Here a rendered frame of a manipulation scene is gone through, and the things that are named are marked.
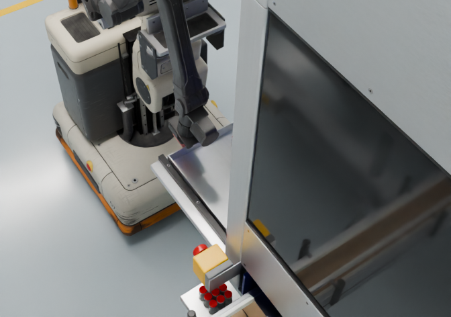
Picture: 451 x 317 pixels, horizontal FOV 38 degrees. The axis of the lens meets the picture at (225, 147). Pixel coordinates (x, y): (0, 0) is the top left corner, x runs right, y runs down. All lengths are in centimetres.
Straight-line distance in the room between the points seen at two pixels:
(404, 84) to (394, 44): 5
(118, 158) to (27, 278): 60
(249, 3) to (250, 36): 6
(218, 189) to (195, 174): 8
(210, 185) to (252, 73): 83
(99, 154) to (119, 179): 15
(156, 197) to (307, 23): 181
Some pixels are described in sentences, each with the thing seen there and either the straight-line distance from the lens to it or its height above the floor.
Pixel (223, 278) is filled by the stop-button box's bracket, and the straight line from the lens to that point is 163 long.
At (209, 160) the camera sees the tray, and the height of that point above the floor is 88.
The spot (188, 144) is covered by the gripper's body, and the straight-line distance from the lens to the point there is 185.
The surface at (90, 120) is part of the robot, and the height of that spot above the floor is 44.
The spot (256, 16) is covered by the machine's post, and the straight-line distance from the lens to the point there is 104.
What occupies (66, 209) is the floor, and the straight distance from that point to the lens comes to 296.
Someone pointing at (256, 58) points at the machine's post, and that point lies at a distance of 109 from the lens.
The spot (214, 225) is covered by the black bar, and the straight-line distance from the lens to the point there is 181.
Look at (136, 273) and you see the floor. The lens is 277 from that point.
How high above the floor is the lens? 245
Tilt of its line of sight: 52 degrees down
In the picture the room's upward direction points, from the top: 3 degrees clockwise
